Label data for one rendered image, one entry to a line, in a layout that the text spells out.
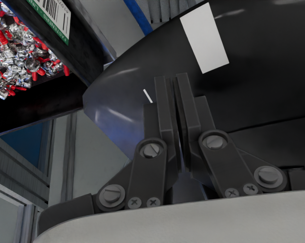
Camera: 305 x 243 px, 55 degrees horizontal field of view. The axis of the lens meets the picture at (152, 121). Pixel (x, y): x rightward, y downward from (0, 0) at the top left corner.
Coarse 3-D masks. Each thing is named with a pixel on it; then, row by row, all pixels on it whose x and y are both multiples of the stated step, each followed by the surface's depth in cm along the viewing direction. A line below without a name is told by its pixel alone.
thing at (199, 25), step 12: (192, 12) 15; (204, 12) 15; (192, 24) 15; (204, 24) 15; (192, 36) 16; (204, 36) 15; (216, 36) 15; (192, 48) 16; (204, 48) 15; (216, 48) 15; (204, 60) 16; (216, 60) 15; (204, 72) 16
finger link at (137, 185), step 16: (144, 144) 11; (160, 144) 11; (144, 160) 10; (160, 160) 10; (144, 176) 10; (160, 176) 10; (128, 192) 10; (144, 192) 9; (160, 192) 9; (128, 208) 9
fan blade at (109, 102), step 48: (240, 0) 14; (288, 0) 13; (144, 48) 17; (240, 48) 14; (288, 48) 13; (96, 96) 21; (240, 96) 15; (288, 96) 14; (240, 144) 16; (288, 144) 15; (192, 192) 20
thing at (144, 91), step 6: (150, 78) 18; (138, 84) 19; (144, 84) 18; (150, 84) 18; (132, 90) 19; (138, 90) 19; (144, 90) 18; (150, 90) 18; (138, 96) 19; (144, 96) 19; (150, 96) 18; (144, 102) 19; (150, 102) 19
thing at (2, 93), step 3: (3, 87) 32; (0, 90) 32; (3, 90) 32; (6, 90) 32; (0, 93) 31; (3, 93) 32; (6, 93) 32; (9, 93) 32; (0, 96) 32; (3, 96) 32; (6, 96) 32; (3, 99) 32
